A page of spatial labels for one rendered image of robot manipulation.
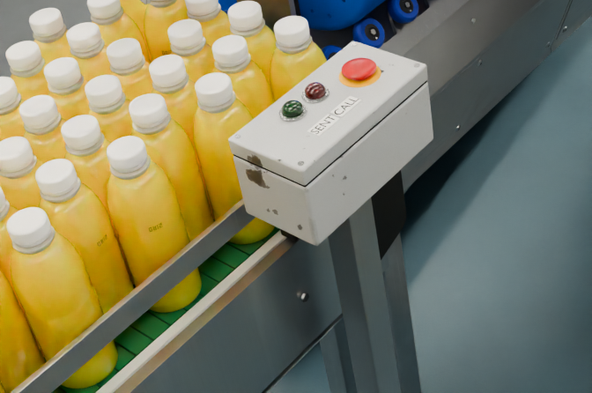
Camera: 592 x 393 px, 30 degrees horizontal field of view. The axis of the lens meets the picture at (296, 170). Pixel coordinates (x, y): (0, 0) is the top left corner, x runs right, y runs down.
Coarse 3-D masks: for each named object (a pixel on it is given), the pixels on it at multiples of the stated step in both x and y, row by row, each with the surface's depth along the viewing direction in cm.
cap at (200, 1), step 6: (186, 0) 131; (192, 0) 131; (198, 0) 130; (204, 0) 130; (210, 0) 130; (216, 0) 131; (192, 6) 131; (198, 6) 130; (204, 6) 130; (210, 6) 131; (216, 6) 132; (192, 12) 131; (198, 12) 131; (204, 12) 131; (210, 12) 131
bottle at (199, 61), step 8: (192, 48) 126; (200, 48) 126; (208, 48) 128; (184, 56) 127; (192, 56) 127; (200, 56) 127; (208, 56) 127; (192, 64) 126; (200, 64) 127; (208, 64) 127; (192, 72) 127; (200, 72) 127; (208, 72) 127; (192, 80) 127
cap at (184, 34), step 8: (176, 24) 127; (184, 24) 127; (192, 24) 127; (168, 32) 126; (176, 32) 126; (184, 32) 125; (192, 32) 125; (200, 32) 126; (176, 40) 125; (184, 40) 125; (192, 40) 125; (200, 40) 126; (176, 48) 126; (184, 48) 126
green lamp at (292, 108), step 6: (288, 102) 110; (294, 102) 110; (300, 102) 111; (282, 108) 110; (288, 108) 110; (294, 108) 110; (300, 108) 110; (288, 114) 110; (294, 114) 110; (300, 114) 110
